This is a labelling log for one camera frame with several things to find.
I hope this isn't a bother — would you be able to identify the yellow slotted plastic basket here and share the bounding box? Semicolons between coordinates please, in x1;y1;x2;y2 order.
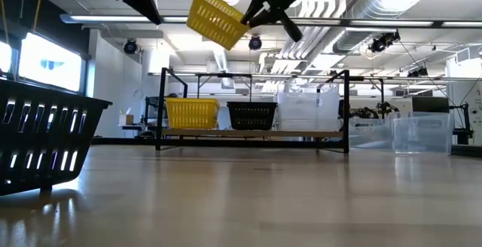
164;96;222;105
186;0;251;51
165;101;221;130

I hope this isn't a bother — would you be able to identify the black slotted plastic basket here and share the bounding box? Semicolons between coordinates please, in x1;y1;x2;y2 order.
226;101;279;108
0;78;113;197
227;103;278;131

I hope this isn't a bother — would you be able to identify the clear plastic storage bin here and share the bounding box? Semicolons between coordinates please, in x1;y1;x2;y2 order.
277;84;340;101
348;110;456;155
277;92;340;132

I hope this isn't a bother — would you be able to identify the long ceiling light bar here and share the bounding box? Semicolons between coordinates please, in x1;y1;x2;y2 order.
59;12;482;29

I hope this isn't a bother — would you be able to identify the black monitor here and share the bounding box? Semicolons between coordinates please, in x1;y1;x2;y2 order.
145;96;166;120
411;96;450;114

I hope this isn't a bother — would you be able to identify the large bright window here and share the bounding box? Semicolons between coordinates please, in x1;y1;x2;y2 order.
18;31;84;93

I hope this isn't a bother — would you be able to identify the narrow bright window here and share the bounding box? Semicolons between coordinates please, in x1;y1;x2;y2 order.
0;40;13;79

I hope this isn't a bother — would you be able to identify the black ceiling device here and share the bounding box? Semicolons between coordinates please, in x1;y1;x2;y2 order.
406;66;430;78

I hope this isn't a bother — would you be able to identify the black equipment stand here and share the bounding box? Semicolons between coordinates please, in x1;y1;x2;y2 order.
450;102;472;146

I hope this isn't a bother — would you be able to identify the black hanging cord reel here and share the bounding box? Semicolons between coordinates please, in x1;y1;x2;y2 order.
123;38;139;55
248;34;263;51

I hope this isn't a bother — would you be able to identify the white ventilation duct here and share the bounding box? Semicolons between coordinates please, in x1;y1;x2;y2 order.
209;45;233;74

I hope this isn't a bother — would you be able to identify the black background rig frame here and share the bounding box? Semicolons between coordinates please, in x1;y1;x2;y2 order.
195;72;254;103

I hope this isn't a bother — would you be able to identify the silver ventilation duct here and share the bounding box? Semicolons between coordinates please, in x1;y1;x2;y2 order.
331;0;440;55

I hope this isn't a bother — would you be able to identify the black ceiling-mounted camera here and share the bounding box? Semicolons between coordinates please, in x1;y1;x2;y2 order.
368;31;401;54

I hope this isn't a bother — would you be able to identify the black frame wooden shelf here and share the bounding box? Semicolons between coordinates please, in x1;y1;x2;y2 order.
155;66;351;154

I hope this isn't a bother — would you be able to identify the black aluminium table frame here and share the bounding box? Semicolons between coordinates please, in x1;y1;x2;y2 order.
91;136;482;158

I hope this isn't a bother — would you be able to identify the white wall poster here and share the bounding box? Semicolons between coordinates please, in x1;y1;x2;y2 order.
472;88;482;127

